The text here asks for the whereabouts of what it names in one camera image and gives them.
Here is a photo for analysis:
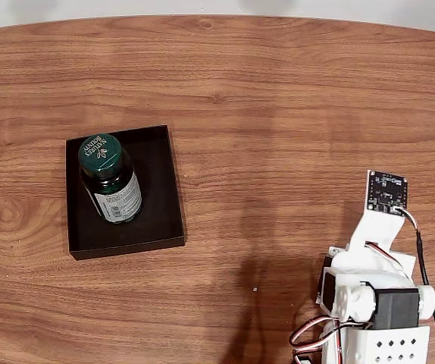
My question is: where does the green pill bottle white label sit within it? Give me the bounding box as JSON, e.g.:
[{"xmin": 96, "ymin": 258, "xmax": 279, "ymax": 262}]
[{"xmin": 77, "ymin": 133, "xmax": 144, "ymax": 225}]

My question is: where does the shallow black box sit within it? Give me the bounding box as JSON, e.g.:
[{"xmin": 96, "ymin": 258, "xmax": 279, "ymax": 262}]
[{"xmin": 65, "ymin": 124, "xmax": 186, "ymax": 262}]

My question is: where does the camera board on white mount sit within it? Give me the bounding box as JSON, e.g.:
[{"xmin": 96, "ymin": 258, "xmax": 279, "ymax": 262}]
[{"xmin": 345, "ymin": 169, "xmax": 411, "ymax": 256}]

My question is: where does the red white black servo wire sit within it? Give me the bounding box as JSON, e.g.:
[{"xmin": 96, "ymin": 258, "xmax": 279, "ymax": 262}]
[
  {"xmin": 366, "ymin": 240, "xmax": 406, "ymax": 268},
  {"xmin": 289, "ymin": 313, "xmax": 346, "ymax": 349}
]

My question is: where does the black camera cable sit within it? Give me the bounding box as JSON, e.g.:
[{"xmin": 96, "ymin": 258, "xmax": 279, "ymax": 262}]
[{"xmin": 393, "ymin": 206, "xmax": 435, "ymax": 364}]

